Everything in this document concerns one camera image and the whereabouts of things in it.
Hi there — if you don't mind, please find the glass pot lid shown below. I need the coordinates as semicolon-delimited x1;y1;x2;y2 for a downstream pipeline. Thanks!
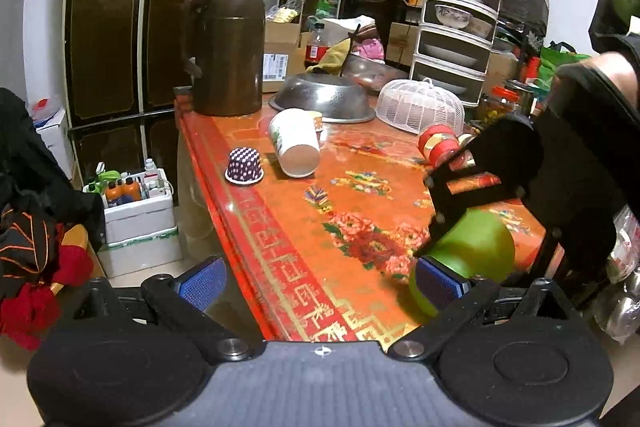
341;54;408;92

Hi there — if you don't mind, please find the cola bottle red label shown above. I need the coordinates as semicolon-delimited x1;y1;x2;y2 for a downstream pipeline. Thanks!
304;22;329;68

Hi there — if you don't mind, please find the red lidded plastic jar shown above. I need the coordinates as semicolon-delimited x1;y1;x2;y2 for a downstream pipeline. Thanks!
418;122;473;168

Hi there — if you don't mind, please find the blue white porcelain bowl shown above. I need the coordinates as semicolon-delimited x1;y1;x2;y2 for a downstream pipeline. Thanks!
435;4;472;29

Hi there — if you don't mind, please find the green shopping bag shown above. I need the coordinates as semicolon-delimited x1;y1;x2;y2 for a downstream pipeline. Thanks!
537;41;589;81

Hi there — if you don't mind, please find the white paper cup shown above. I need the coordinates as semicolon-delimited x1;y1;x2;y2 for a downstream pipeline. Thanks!
269;108;320;179

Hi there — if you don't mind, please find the red lid pickle jar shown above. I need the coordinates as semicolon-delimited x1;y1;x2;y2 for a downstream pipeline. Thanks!
476;86;520;128

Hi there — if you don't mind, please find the brown thermos jug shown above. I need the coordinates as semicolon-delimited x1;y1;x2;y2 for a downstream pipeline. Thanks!
181;0;266;117

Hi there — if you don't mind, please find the green plastic cup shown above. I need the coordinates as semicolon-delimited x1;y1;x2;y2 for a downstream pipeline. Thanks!
409;209;515;317

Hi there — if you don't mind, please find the cardboard box with label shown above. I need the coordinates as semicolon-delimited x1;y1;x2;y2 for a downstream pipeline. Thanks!
262;20;305;93

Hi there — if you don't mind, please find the red floral tablecloth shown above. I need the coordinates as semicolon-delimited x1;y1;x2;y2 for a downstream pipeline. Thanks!
175;88;433;346

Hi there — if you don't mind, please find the purple polka dot cupcake liner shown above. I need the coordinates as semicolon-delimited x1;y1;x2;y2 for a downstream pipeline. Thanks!
224;147;264;185

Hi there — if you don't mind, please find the white tiered dish rack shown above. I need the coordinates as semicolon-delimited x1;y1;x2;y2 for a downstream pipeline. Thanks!
410;0;501;107

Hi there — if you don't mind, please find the white foam box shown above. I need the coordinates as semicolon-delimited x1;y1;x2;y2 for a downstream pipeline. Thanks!
82;158;182;279

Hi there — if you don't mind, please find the dark wooden cabinet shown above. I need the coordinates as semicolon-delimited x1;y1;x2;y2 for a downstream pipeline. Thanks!
64;0;190;181

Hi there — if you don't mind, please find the white mesh food cover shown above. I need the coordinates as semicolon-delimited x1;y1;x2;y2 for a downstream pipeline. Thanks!
374;79;464;135

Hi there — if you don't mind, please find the steel colander bowl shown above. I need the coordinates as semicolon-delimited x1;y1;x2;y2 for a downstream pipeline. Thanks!
269;74;375;124

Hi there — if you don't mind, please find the orange polka dot cupcake liner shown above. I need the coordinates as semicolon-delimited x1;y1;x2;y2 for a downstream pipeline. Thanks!
307;110;323;133

